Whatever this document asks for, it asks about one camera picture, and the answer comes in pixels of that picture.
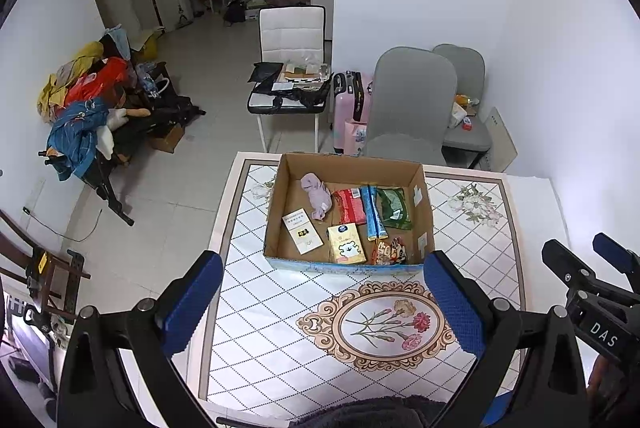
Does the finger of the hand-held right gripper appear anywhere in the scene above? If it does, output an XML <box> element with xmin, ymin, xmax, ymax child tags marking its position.
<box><xmin>541</xmin><ymin>239</ymin><xmax>603</xmax><ymax>295</ymax></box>
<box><xmin>592</xmin><ymin>233</ymin><xmax>640</xmax><ymax>276</ymax></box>

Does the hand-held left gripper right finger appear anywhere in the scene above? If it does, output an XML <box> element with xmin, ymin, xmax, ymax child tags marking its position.
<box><xmin>422</xmin><ymin>250</ymin><xmax>589</xmax><ymax>428</ymax></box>

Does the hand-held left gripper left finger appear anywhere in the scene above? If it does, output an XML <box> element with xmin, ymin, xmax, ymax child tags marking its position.
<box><xmin>56</xmin><ymin>250</ymin><xmax>225</xmax><ymax>428</ymax></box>

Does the panda snack packet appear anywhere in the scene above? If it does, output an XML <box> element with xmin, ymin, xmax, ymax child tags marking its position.
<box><xmin>387</xmin><ymin>235</ymin><xmax>410</xmax><ymax>265</ymax></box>

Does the orange snack packet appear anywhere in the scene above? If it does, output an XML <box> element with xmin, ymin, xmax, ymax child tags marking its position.
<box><xmin>371</xmin><ymin>240</ymin><xmax>394</xmax><ymax>266</ymax></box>

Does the green packet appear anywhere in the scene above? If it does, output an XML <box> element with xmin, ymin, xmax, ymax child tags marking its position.
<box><xmin>376</xmin><ymin>187</ymin><xmax>414</xmax><ymax>231</ymax></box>

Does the long blue packet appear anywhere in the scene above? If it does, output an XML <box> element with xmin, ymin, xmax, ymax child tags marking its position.
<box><xmin>361</xmin><ymin>185</ymin><xmax>390</xmax><ymax>241</ymax></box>

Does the white bear tissue pack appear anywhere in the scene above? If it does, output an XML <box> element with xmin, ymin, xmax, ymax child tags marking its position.
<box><xmin>326</xmin><ymin>223</ymin><xmax>368</xmax><ymax>265</ymax></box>

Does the white paper packet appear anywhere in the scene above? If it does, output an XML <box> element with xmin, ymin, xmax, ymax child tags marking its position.
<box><xmin>282</xmin><ymin>208</ymin><xmax>325</xmax><ymax>255</ymax></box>

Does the red packet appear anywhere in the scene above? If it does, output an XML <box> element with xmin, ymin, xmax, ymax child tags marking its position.
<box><xmin>331</xmin><ymin>188</ymin><xmax>368</xmax><ymax>226</ymax></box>

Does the purple sock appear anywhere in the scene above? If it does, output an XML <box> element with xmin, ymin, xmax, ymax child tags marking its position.
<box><xmin>300</xmin><ymin>173</ymin><xmax>334</xmax><ymax>220</ymax></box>

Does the dark fleece clothing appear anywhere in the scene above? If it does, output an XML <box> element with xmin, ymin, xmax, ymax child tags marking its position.
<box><xmin>287</xmin><ymin>397</ymin><xmax>451</xmax><ymax>428</ymax></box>

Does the white board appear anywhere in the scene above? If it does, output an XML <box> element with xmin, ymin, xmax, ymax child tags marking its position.
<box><xmin>487</xmin><ymin>106</ymin><xmax>518</xmax><ymax>174</ymax></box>

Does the dark wooden chair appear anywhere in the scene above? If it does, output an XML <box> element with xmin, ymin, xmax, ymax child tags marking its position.
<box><xmin>0</xmin><ymin>208</ymin><xmax>92</xmax><ymax>325</ymax></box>

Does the small floor cardboard box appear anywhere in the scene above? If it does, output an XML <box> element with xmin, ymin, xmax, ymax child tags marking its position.
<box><xmin>150</xmin><ymin>122</ymin><xmax>186</xmax><ymax>154</ymax></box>

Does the small grey chair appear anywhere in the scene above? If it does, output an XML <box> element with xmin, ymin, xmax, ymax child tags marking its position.
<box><xmin>432</xmin><ymin>43</ymin><xmax>493</xmax><ymax>170</ymax></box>

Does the white plastic bag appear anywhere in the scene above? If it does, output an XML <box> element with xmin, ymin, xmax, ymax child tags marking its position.
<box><xmin>447</xmin><ymin>100</ymin><xmax>468</xmax><ymax>130</ymax></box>

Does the pink gift bag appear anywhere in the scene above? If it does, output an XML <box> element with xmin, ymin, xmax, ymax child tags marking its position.
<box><xmin>344</xmin><ymin>119</ymin><xmax>369</xmax><ymax>157</ymax></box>

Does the white tan plush toy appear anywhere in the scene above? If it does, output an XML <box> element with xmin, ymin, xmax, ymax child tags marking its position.
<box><xmin>95</xmin><ymin>107</ymin><xmax>152</xmax><ymax>159</ymax></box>

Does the large grey chair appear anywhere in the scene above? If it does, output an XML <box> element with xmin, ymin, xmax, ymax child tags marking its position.
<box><xmin>361</xmin><ymin>46</ymin><xmax>458</xmax><ymax>166</ymax></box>

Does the blue jacket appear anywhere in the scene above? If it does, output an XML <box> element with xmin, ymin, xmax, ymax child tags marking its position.
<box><xmin>47</xmin><ymin>100</ymin><xmax>111</xmax><ymax>181</ymax></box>

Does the pink suitcase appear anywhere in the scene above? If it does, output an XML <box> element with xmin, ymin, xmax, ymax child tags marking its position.
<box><xmin>331</xmin><ymin>70</ymin><xmax>375</xmax><ymax>155</ymax></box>

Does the black bag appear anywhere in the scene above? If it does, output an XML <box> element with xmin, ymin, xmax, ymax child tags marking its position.
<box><xmin>247</xmin><ymin>61</ymin><xmax>334</xmax><ymax>115</ymax></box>

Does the red plastic bag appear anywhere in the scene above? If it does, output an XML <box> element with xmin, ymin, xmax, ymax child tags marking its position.
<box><xmin>65</xmin><ymin>57</ymin><xmax>131</xmax><ymax>106</ymax></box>

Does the yellow cloth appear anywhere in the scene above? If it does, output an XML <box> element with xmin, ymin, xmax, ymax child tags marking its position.
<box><xmin>37</xmin><ymin>41</ymin><xmax>104</xmax><ymax>124</ymax></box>

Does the stack of papers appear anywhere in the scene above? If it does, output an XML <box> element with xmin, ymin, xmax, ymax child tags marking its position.
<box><xmin>282</xmin><ymin>60</ymin><xmax>331</xmax><ymax>85</ymax></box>

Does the white padded chair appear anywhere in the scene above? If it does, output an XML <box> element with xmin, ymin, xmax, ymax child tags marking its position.
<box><xmin>247</xmin><ymin>5</ymin><xmax>334</xmax><ymax>154</ymax></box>

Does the black floor cable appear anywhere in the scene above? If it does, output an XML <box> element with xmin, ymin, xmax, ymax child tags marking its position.
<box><xmin>22</xmin><ymin>206</ymin><xmax>104</xmax><ymax>243</ymax></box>

